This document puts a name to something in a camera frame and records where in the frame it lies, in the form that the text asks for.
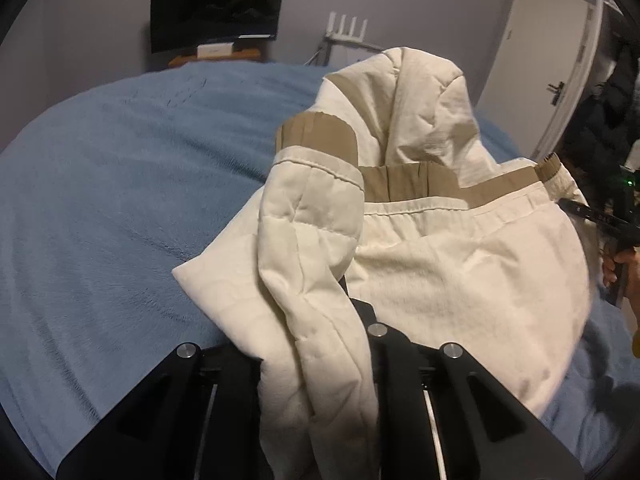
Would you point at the black monitor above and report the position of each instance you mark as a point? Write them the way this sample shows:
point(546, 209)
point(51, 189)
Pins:
point(215, 10)

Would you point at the blue bed blanket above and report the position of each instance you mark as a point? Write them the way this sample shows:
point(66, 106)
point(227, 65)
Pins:
point(125, 185)

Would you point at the wooden desk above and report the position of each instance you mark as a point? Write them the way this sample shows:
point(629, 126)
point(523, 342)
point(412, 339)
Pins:
point(245, 56)

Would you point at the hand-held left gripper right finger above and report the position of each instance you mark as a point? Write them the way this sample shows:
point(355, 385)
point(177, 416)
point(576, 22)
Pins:
point(390, 365)

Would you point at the person's right hand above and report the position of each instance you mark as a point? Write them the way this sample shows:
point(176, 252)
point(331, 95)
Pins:
point(627, 257)

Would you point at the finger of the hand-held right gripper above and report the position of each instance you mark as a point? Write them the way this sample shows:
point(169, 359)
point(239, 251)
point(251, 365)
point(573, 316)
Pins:
point(600, 217)

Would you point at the dark hanging clothes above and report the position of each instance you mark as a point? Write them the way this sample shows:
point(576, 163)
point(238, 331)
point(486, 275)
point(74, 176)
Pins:
point(610, 110)

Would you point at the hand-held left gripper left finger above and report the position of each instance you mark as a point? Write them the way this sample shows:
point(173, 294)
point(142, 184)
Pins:
point(235, 375)

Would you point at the white router with antennas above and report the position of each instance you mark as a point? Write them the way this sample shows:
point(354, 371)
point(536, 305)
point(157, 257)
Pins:
point(350, 35)

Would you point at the small white box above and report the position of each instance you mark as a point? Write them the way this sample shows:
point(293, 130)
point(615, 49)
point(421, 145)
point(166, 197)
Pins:
point(215, 50)

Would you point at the white door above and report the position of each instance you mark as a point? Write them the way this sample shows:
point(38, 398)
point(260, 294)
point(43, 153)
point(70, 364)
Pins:
point(535, 50)

